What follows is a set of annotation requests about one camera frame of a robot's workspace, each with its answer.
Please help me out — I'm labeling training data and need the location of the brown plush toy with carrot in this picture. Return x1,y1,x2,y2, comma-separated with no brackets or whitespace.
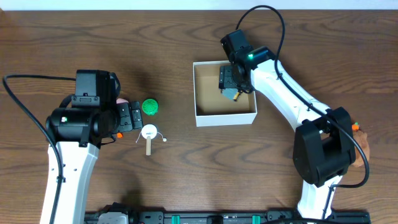
352,123,370,167

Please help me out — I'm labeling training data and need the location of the white cardboard box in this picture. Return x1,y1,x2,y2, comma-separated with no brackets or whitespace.
193,60,257,127

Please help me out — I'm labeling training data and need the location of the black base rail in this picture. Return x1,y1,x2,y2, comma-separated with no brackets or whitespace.
83,202,371,224

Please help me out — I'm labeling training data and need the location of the white wooden pellet drum toy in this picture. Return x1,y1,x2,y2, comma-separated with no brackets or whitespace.
136,124,167,156

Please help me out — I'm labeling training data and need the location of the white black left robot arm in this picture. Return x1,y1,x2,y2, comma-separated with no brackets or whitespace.
40,95,143,223

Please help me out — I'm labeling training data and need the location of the pink white duck plush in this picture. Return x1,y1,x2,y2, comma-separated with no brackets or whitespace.
116,98,129,104

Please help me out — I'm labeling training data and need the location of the green knitted ball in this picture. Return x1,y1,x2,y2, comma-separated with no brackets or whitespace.
142,98,159,116

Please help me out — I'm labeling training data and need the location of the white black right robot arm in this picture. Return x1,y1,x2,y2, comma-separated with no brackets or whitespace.
219,45,356,220

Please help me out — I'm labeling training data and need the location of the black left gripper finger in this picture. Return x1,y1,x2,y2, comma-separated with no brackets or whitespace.
117,103,132,133
130,101,143,129

